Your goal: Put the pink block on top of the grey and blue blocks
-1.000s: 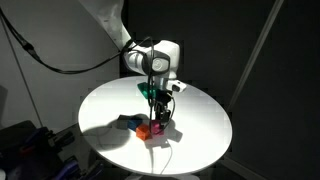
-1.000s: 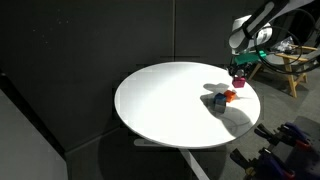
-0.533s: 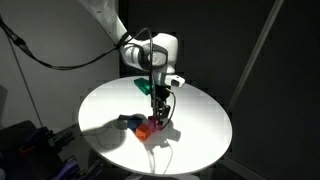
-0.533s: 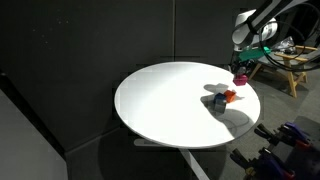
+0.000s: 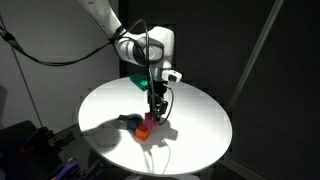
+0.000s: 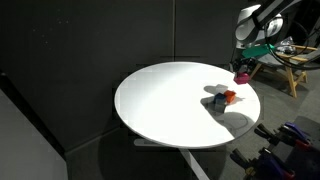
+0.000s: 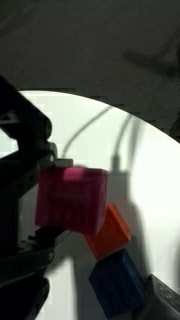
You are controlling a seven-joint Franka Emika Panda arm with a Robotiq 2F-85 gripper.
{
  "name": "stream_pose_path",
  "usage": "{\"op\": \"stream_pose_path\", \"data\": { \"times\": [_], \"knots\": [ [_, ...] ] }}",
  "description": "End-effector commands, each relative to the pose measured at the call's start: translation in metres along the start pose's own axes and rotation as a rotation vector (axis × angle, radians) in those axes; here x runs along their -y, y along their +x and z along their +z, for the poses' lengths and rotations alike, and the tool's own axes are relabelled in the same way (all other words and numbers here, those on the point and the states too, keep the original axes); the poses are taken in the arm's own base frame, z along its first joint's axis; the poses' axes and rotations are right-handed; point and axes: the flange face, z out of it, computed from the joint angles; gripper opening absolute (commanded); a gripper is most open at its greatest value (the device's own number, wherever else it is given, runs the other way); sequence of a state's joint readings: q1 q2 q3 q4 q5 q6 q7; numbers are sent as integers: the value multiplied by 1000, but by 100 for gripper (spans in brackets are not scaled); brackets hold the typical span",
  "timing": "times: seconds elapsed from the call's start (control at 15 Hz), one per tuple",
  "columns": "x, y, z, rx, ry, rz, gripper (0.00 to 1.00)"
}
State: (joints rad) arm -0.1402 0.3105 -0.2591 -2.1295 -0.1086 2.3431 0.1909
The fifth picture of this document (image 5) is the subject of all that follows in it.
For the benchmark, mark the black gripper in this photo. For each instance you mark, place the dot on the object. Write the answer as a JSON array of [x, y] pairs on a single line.
[[156, 93]]

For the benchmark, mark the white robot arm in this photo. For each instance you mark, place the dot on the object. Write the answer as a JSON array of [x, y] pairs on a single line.
[[146, 43]]

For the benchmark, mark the orange block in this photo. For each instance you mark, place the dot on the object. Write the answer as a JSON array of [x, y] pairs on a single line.
[[143, 132]]

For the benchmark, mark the blue block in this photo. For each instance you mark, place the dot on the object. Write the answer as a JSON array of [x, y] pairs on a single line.
[[134, 124]]

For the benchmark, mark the grey block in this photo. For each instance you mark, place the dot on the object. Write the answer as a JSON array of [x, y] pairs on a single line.
[[122, 122]]

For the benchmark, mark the grey diagonal metal pole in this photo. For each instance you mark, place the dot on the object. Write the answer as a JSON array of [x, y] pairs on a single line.
[[256, 53]]

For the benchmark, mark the black clamp with red tip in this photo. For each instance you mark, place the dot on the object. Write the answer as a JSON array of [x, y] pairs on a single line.
[[40, 138]]

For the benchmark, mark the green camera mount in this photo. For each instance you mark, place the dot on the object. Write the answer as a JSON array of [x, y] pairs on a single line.
[[140, 81]]

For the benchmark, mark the small white wrist camera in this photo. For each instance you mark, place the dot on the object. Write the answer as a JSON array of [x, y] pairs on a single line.
[[172, 75]]

